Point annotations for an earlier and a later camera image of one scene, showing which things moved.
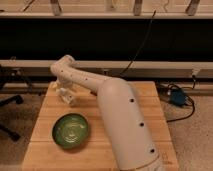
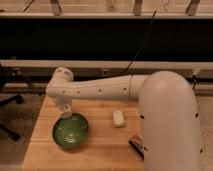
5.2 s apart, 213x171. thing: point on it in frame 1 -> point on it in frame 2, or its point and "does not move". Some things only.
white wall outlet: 105,72 does not move
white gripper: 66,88 -> 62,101
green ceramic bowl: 70,130 does not move
